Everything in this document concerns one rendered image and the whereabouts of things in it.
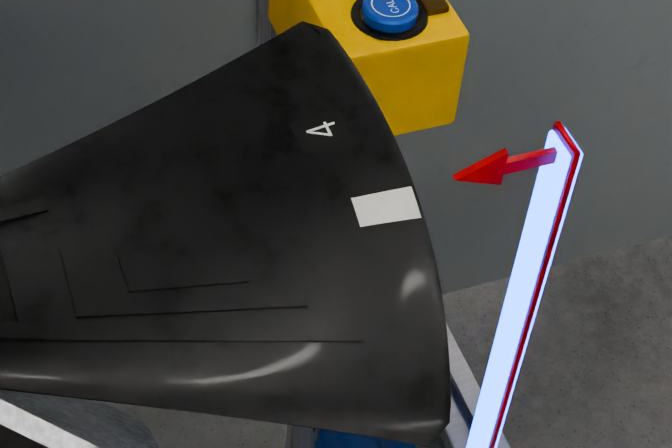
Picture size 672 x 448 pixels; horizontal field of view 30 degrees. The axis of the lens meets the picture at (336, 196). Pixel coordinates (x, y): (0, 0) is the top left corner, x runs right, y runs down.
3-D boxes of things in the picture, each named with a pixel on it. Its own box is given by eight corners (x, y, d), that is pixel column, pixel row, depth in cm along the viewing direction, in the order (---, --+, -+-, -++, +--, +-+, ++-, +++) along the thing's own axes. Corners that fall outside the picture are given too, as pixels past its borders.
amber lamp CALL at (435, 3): (416, 1, 91) (417, -5, 90) (439, -3, 91) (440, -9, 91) (426, 17, 90) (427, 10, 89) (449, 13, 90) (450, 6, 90)
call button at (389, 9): (352, 9, 91) (354, -10, 89) (403, -1, 92) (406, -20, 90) (372, 44, 88) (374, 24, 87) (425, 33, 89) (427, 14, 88)
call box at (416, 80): (265, 31, 104) (268, -77, 96) (378, 10, 106) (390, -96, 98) (331, 164, 94) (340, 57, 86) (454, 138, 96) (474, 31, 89)
